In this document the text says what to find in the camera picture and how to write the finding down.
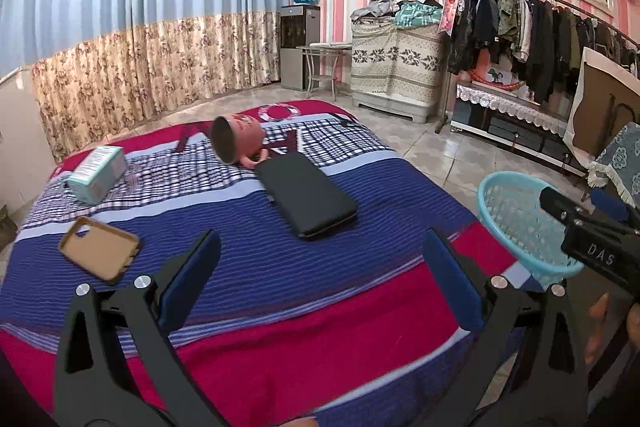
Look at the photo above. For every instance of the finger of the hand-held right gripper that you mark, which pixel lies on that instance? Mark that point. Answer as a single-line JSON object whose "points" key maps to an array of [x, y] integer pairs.
{"points": [[607, 203], [557, 204]]}

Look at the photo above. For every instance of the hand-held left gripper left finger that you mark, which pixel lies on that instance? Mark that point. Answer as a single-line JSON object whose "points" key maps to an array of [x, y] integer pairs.
{"points": [[192, 277]]}

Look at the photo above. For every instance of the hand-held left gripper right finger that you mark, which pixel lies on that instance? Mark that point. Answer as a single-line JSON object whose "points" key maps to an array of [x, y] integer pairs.
{"points": [[450, 277]]}

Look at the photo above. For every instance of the light blue plastic basket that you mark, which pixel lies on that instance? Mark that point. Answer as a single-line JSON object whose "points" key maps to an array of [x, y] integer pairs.
{"points": [[510, 212]]}

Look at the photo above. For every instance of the person's right forearm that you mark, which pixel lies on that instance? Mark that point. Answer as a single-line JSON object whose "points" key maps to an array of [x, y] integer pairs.
{"points": [[620, 372]]}

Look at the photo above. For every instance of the person's right hand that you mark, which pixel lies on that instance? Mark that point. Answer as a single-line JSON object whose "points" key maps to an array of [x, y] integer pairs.
{"points": [[597, 327]]}

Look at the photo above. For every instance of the blue floral fringed cloth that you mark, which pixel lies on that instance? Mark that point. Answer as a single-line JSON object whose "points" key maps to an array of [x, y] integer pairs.
{"points": [[617, 157]]}

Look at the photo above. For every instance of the low dark media cabinet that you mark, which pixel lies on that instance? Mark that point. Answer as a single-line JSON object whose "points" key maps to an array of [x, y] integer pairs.
{"points": [[515, 134]]}

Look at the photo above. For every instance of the brown phone case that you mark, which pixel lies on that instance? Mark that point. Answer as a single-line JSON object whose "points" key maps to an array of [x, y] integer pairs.
{"points": [[97, 249]]}

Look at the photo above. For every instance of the white lace cloth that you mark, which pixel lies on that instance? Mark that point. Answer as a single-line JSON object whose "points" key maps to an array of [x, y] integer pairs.
{"points": [[510, 104]]}

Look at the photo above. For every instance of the striped red blue blanket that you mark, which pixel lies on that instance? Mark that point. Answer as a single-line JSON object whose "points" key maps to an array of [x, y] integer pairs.
{"points": [[300, 307]]}

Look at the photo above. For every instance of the black flat case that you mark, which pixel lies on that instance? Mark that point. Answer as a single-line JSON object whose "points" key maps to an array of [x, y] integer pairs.
{"points": [[305, 194]]}

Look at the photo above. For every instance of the red pink toy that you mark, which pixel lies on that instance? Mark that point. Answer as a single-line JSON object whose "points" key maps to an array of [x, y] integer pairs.
{"points": [[495, 79]]}

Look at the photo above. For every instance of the teal white box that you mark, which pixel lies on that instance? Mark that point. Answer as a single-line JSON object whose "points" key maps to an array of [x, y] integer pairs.
{"points": [[95, 174]]}

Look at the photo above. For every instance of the pink piggy bank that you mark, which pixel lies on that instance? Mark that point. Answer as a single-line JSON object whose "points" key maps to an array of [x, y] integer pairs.
{"points": [[240, 137]]}

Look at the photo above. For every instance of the row of dark hanging clothes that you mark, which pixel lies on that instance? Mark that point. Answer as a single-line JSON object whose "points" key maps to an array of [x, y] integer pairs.
{"points": [[540, 37]]}

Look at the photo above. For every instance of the patterned beige cover cloth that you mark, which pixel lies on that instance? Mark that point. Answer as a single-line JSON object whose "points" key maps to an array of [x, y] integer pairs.
{"points": [[395, 62]]}

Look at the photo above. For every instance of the white side cabinet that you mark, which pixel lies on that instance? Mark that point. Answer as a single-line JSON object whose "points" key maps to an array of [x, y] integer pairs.
{"points": [[20, 132]]}

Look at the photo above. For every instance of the pink hanging bag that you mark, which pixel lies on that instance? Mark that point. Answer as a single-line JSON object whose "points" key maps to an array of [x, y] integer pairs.
{"points": [[450, 4]]}

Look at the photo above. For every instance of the teal patterned cloth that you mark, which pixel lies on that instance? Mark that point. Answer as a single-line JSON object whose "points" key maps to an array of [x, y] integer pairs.
{"points": [[417, 13]]}

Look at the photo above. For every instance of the grey water dispenser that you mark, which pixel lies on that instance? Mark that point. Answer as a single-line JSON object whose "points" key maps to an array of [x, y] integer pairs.
{"points": [[297, 47]]}

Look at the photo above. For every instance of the small metal side table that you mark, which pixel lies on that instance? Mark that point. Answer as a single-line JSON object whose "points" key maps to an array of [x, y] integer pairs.
{"points": [[325, 49]]}

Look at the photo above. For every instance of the pile of grey clothes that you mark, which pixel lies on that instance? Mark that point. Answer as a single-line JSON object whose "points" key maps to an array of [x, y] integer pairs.
{"points": [[377, 7]]}

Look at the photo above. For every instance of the blue floral curtain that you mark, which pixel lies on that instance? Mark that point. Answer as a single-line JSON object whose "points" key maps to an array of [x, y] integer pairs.
{"points": [[125, 7]]}

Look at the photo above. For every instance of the brown board with white frame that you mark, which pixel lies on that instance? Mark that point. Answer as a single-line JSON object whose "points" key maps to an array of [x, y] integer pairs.
{"points": [[595, 107]]}

